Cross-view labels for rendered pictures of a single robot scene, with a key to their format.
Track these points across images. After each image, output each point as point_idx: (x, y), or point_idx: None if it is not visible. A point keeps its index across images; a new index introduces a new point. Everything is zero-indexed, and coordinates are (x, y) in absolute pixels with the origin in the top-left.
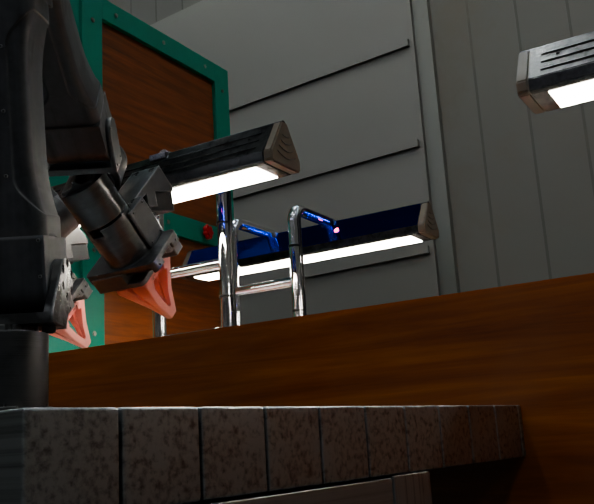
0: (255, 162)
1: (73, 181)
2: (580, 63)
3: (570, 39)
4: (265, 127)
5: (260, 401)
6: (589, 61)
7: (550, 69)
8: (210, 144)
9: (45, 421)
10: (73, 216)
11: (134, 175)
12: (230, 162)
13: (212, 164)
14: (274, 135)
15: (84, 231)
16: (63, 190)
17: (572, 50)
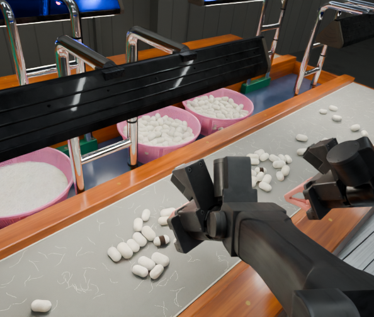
0: (262, 74)
1: None
2: (352, 38)
3: (347, 20)
4: (258, 41)
5: (361, 225)
6: (354, 38)
7: (347, 38)
8: (228, 50)
9: None
10: (364, 206)
11: (327, 146)
12: (251, 73)
13: (242, 75)
14: (267, 52)
15: (354, 207)
16: None
17: (349, 28)
